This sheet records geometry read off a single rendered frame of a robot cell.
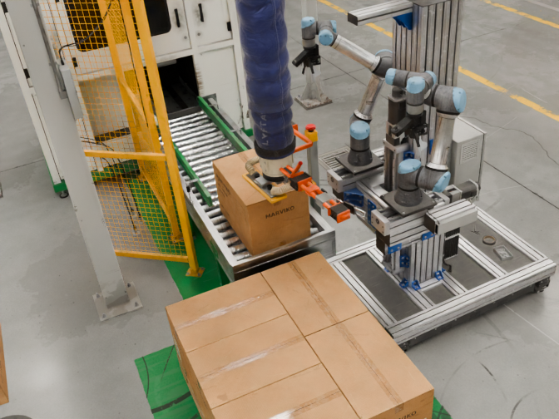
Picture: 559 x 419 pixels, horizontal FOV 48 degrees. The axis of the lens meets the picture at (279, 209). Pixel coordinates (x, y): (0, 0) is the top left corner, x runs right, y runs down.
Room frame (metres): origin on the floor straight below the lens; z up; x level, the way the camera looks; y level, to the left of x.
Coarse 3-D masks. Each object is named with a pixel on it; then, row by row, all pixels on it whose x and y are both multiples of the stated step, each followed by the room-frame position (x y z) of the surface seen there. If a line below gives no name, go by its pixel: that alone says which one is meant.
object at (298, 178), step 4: (300, 172) 2.81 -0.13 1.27; (304, 172) 2.81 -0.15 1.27; (292, 176) 2.79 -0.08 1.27; (296, 176) 2.79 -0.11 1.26; (300, 176) 2.79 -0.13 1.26; (304, 176) 2.78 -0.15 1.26; (308, 176) 2.78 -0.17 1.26; (292, 180) 2.75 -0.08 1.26; (296, 180) 2.75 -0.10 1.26; (300, 180) 2.75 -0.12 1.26; (304, 180) 2.73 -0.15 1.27; (308, 180) 2.74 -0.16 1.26; (292, 184) 2.76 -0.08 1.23; (296, 184) 2.72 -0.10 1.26; (300, 184) 2.72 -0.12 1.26; (304, 184) 2.73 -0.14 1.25; (296, 188) 2.72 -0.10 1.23; (300, 188) 2.72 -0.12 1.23
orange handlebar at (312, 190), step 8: (304, 136) 3.22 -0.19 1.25; (304, 144) 3.14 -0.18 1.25; (312, 144) 3.14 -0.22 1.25; (280, 168) 2.91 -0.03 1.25; (288, 168) 2.90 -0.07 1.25; (288, 176) 2.83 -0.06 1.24; (312, 184) 2.72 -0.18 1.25; (312, 192) 2.64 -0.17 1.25; (320, 192) 2.63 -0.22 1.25; (344, 216) 2.41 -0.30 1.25
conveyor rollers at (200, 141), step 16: (176, 128) 4.88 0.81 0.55; (192, 128) 4.85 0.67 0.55; (208, 128) 4.88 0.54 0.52; (176, 144) 4.60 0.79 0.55; (192, 144) 4.57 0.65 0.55; (208, 144) 4.59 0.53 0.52; (224, 144) 4.55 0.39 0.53; (192, 160) 4.35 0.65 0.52; (208, 160) 4.31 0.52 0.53; (208, 176) 4.04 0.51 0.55; (192, 192) 3.88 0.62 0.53; (208, 208) 3.64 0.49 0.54; (224, 224) 3.41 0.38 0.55; (224, 240) 3.24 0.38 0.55; (240, 240) 3.24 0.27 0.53; (240, 256) 3.06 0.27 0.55
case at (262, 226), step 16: (224, 160) 3.56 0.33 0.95; (240, 160) 3.54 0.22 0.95; (224, 176) 3.37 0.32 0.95; (240, 176) 3.35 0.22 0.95; (224, 192) 3.42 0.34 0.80; (240, 192) 3.17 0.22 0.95; (256, 192) 3.15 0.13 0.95; (288, 192) 3.12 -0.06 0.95; (304, 192) 3.16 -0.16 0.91; (224, 208) 3.48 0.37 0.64; (240, 208) 3.13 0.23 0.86; (256, 208) 3.05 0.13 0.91; (272, 208) 3.08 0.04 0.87; (288, 208) 3.12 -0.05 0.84; (304, 208) 3.16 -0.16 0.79; (240, 224) 3.18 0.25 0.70; (256, 224) 3.04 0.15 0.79; (272, 224) 3.08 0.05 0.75; (288, 224) 3.11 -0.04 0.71; (304, 224) 3.15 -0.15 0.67; (256, 240) 3.04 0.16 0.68; (272, 240) 3.07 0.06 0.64; (288, 240) 3.11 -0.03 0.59
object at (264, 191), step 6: (246, 174) 3.08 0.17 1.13; (258, 174) 3.01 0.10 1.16; (246, 180) 3.02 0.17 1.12; (252, 180) 2.99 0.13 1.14; (258, 186) 2.93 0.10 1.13; (264, 186) 2.92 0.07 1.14; (270, 186) 2.88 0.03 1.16; (276, 186) 2.91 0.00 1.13; (264, 192) 2.87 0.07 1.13; (270, 198) 2.81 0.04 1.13; (276, 198) 2.80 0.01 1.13; (282, 198) 2.81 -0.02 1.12
